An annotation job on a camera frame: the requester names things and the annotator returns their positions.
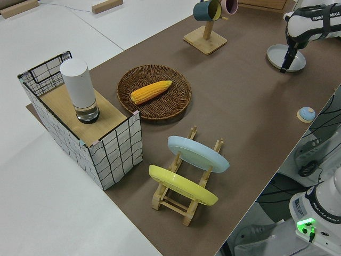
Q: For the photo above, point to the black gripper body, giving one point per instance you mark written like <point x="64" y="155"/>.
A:
<point x="298" y="45"/>

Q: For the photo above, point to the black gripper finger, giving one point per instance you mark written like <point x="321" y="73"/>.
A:
<point x="289" y="57"/>

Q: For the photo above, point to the gray plate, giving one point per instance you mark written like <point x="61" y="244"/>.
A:
<point x="274" y="57"/>

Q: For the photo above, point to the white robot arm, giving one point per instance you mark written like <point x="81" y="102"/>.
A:
<point x="298" y="25"/>

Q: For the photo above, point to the light blue plate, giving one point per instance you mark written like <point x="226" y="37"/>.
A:
<point x="197" y="154"/>

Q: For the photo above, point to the yellow plate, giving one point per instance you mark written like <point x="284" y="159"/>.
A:
<point x="181" y="184"/>

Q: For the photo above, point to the wooden plate rack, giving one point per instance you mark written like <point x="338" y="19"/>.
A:
<point x="170" y="205"/>

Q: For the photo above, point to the blue service bell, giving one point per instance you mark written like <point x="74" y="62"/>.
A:
<point x="306" y="115"/>

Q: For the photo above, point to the pink mug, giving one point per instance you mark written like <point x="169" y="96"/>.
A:
<point x="230" y="6"/>

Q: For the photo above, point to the wooden mug tree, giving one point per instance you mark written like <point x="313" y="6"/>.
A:
<point x="205" y="42"/>

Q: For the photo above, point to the brown table mat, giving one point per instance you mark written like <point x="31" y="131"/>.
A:
<point x="239" y="138"/>

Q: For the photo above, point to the white power strip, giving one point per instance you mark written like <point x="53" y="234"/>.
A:
<point x="306" y="152"/>

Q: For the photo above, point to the dark blue mug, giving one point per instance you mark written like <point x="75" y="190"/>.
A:
<point x="202" y="10"/>

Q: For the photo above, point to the black power adapter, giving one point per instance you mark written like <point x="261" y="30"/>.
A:
<point x="307" y="169"/>

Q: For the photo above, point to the brown wicker basket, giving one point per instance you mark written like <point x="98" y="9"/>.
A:
<point x="170" y="106"/>

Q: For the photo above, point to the yellow corn cob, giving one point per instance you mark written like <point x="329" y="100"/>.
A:
<point x="149" y="92"/>

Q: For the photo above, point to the short wooden block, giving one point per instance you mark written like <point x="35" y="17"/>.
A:
<point x="106" y="6"/>

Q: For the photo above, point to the white cylinder bottle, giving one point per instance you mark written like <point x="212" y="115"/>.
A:
<point x="77" y="85"/>

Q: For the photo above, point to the long wooden block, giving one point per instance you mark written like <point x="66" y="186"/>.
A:
<point x="16" y="8"/>

